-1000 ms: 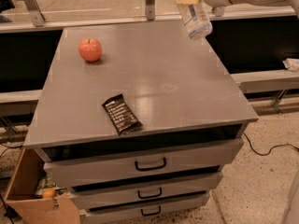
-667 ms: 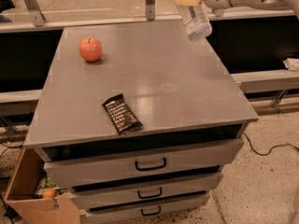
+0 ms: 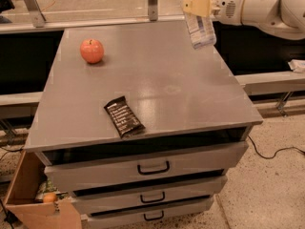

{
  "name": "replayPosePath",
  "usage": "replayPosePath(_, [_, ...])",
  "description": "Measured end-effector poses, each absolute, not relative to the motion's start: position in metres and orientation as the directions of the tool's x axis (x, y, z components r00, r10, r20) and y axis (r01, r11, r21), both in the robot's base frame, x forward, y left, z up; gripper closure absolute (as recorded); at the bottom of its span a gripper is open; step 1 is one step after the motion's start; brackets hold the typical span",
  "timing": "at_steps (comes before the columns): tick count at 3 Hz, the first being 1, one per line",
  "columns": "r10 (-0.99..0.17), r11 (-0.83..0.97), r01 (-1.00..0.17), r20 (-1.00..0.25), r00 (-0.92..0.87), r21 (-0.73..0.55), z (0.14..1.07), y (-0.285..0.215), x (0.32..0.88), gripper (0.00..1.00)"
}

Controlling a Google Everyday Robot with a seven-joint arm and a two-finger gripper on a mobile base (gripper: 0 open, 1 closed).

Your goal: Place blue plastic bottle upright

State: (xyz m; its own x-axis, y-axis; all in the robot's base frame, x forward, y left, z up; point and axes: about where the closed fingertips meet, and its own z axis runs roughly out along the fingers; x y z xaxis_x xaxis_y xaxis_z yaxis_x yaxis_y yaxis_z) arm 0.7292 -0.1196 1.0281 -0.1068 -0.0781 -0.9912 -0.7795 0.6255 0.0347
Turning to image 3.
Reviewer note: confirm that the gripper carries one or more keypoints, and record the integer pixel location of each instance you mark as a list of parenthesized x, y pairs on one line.
[(228, 7)]

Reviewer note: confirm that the clear plastic water bottle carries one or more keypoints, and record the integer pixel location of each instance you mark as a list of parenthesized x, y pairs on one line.
[(201, 30)]

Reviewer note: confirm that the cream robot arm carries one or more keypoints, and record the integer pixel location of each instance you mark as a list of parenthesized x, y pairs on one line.
[(280, 18)]

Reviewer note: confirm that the white cloth on ledge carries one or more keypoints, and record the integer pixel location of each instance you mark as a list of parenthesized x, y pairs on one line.
[(297, 66)]

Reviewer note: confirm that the red apple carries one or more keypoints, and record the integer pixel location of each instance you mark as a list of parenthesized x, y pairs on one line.
[(92, 51)]

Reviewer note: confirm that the grey drawer cabinet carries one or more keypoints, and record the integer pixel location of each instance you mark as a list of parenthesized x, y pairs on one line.
[(184, 97)]

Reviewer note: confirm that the black snack bar wrapper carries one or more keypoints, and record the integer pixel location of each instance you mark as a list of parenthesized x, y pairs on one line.
[(123, 118)]

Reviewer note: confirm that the middle grey drawer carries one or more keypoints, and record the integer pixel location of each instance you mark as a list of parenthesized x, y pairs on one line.
[(148, 193)]

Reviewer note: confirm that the grey drawer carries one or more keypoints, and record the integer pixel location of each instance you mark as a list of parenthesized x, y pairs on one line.
[(127, 169), (148, 193), (150, 213)]

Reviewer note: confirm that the top grey drawer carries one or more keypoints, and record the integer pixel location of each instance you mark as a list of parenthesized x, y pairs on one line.
[(127, 169)]

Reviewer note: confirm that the bottom grey drawer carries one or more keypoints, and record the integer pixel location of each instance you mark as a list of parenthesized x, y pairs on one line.
[(150, 213)]

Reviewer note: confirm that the green patterned snack bag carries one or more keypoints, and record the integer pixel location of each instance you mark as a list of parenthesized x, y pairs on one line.
[(47, 187)]

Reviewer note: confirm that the small orange fruit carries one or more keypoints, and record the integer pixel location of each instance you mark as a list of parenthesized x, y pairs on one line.
[(50, 197)]

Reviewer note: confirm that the brown cardboard box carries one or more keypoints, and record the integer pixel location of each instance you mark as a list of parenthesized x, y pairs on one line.
[(20, 199)]

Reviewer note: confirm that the middle metal bracket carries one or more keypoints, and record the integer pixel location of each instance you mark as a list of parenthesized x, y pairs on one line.
[(153, 10)]

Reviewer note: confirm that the metal bracket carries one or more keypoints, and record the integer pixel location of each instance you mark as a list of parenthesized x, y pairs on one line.
[(36, 15), (153, 10)]

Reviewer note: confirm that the left metal bracket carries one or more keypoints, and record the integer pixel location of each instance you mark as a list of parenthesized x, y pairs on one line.
[(36, 15)]

